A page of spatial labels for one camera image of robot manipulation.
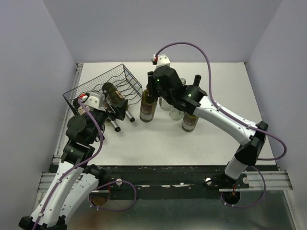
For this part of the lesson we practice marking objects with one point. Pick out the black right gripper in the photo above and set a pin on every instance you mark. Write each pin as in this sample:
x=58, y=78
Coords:
x=150, y=84

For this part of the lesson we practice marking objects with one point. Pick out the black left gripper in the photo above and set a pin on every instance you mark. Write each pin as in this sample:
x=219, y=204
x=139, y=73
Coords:
x=120, y=109

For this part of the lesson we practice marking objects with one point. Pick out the green bottle brown label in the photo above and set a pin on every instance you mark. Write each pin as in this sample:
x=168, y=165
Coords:
x=114, y=125

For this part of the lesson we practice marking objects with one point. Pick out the short clear glass bottle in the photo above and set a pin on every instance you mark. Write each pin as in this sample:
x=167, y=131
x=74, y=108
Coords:
x=175, y=114

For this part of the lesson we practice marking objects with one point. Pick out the green bottle white label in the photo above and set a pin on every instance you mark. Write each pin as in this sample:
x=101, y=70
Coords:
x=77, y=107

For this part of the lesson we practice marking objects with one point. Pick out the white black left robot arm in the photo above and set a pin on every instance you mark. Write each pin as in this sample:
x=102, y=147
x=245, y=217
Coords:
x=74, y=179

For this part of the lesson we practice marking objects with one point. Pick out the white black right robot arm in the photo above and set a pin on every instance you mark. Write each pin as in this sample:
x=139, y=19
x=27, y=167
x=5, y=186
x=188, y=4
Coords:
x=251, y=138

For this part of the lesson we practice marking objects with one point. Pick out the tall clear glass bottle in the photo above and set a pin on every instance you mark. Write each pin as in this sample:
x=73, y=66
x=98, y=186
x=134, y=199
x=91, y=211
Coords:
x=164, y=104

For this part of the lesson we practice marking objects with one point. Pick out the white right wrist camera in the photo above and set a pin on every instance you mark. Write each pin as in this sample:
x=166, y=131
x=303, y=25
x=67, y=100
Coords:
x=160, y=60

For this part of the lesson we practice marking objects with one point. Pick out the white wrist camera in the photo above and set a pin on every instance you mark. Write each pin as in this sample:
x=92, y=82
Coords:
x=93, y=100
x=160, y=60

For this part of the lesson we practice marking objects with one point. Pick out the black wire wine rack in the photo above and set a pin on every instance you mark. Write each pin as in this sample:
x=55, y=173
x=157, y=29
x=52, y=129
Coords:
x=118, y=80

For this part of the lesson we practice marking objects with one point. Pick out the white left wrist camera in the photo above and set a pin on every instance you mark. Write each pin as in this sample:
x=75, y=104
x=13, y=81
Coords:
x=93, y=100

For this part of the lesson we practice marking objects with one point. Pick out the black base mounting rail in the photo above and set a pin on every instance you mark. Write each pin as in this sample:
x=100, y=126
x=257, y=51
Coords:
x=166, y=182

